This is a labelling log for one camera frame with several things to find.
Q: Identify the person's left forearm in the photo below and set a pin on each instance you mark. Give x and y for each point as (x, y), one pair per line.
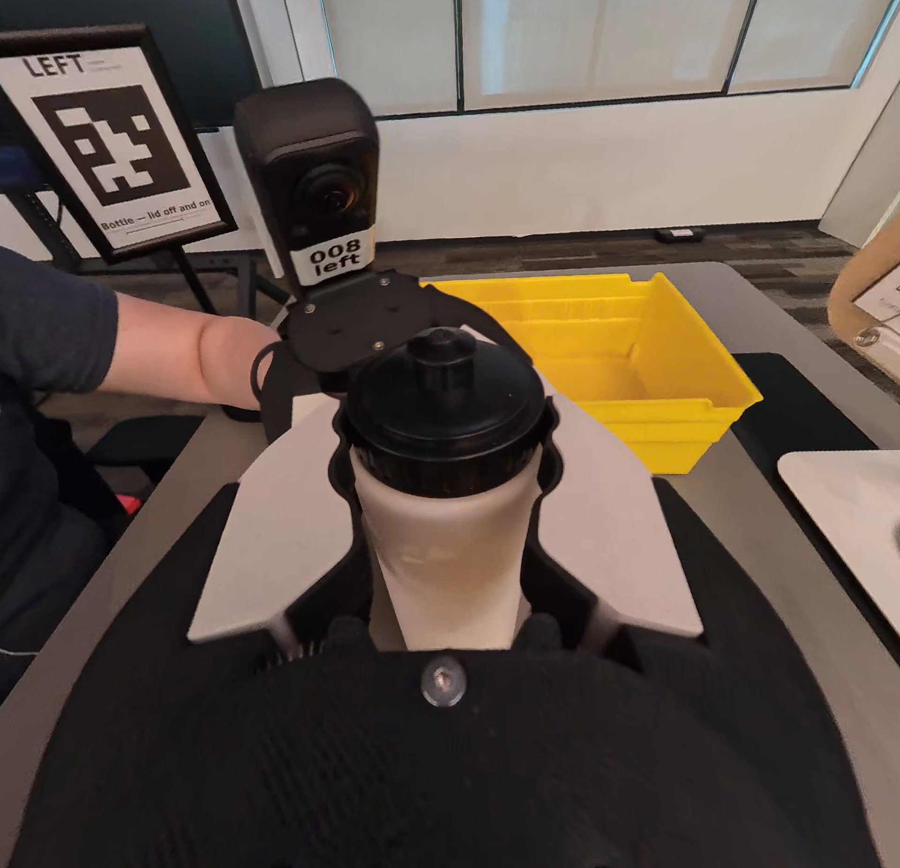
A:
(190, 348)

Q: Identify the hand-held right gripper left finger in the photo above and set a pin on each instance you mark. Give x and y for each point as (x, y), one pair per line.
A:
(274, 545)

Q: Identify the black bottle lid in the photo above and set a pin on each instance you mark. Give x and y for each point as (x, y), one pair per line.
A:
(447, 418)

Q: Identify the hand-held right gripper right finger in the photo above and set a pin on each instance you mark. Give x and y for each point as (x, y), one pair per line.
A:
(619, 538)

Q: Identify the small black floor object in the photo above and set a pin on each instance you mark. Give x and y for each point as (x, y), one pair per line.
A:
(678, 234)

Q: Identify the white plastic bottle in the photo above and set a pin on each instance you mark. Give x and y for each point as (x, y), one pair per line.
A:
(450, 559)

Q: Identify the sign on black easel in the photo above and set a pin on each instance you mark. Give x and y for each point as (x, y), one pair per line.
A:
(113, 137)

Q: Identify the yellow plastic bin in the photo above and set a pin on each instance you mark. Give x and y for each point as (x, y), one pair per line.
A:
(661, 376)

